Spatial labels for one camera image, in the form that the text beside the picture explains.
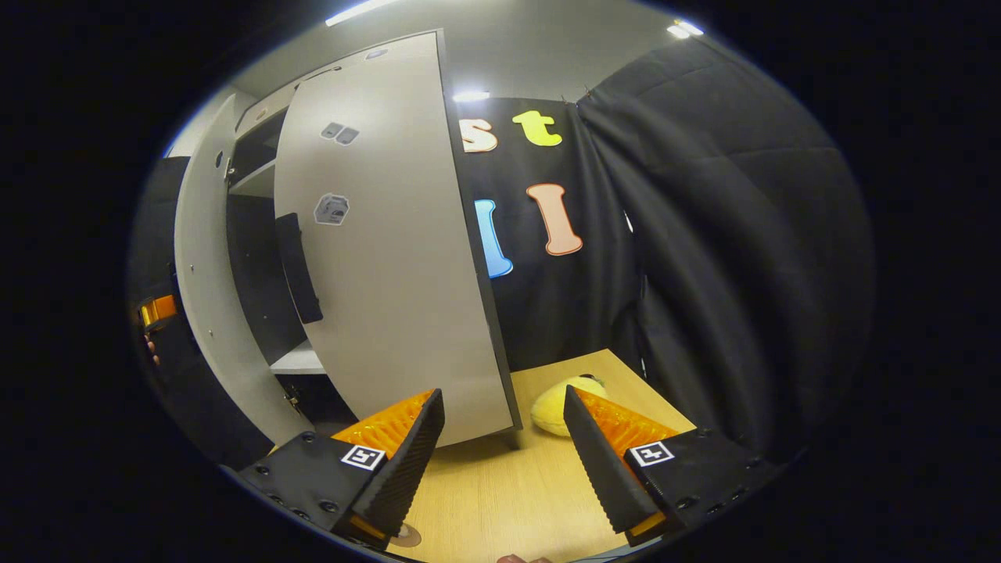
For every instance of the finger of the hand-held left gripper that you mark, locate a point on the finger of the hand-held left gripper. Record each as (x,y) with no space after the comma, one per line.
(159,310)

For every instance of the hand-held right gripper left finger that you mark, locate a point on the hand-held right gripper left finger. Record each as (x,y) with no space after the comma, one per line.
(403,469)

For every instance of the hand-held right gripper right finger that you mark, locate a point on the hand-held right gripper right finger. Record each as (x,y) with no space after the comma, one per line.
(602,469)

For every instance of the white cabinet door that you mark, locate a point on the white cabinet door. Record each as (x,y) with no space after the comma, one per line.
(391,274)
(207,297)

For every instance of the round brown coaster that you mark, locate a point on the round brown coaster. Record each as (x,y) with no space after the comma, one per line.
(408,536)

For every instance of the white cabinet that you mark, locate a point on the white cabinet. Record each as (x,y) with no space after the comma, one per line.
(258,258)

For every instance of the white cabinet shelf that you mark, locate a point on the white cabinet shelf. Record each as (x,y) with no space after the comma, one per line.
(254,180)
(301,361)

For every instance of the white cabinet drawer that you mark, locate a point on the white cabinet drawer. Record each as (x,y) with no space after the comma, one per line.
(266,105)

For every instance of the yellow plush toy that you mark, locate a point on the yellow plush toy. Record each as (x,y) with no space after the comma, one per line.
(547,403)

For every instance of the black backdrop cloth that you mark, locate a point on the black backdrop cloth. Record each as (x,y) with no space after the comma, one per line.
(743,234)

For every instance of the small ceiling light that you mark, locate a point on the small ceiling light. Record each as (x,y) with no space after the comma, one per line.
(684,29)

